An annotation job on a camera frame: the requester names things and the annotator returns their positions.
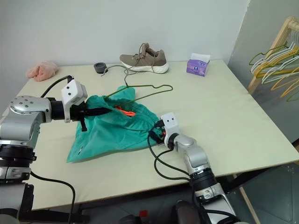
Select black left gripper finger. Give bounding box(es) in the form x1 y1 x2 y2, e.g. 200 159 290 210
79 114 88 133
85 106 113 117

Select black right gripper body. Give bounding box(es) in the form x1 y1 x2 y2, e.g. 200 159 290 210
149 127 167 147

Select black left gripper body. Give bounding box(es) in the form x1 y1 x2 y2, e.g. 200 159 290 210
70 102 89 122

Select teal green shorts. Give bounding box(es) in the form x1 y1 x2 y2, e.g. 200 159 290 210
66 85 162 163

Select olive wire hanger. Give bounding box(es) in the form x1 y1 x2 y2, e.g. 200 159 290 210
100 65 174 103

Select black round cap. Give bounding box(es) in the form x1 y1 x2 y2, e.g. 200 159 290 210
93 62 107 75

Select pink fluffy cloth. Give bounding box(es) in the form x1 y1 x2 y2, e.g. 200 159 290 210
25 61 59 82

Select taupe sneaker with white sole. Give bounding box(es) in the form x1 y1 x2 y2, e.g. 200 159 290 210
119 42 169 75

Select purple tissue pack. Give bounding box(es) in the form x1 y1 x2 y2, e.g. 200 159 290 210
186 53 211 77

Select dark rounded shape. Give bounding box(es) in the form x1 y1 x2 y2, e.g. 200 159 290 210
172 200 201 224
119 214 141 224

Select light wooden clothes rack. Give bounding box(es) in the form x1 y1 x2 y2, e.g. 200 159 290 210
247 16 299 94

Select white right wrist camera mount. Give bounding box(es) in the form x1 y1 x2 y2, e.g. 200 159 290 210
160 112 181 147

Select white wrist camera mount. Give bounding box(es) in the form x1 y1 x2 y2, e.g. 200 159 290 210
60 79 88 123
160 112 181 147

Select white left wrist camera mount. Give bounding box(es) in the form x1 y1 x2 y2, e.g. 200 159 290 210
60 79 88 123

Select orange drawstring cord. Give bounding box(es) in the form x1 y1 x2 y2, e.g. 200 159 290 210
114 105 136 117

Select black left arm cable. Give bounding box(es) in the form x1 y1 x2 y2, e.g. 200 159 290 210
30 75 77 224

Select yellow wire hanger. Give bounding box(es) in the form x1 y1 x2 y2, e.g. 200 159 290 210
272 72 299 91
254 52 299 79

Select white wire hanger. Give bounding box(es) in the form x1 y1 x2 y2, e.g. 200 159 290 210
261 60 299 84
251 30 299 70

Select green wire hanger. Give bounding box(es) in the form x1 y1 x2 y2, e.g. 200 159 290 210
249 44 292 66

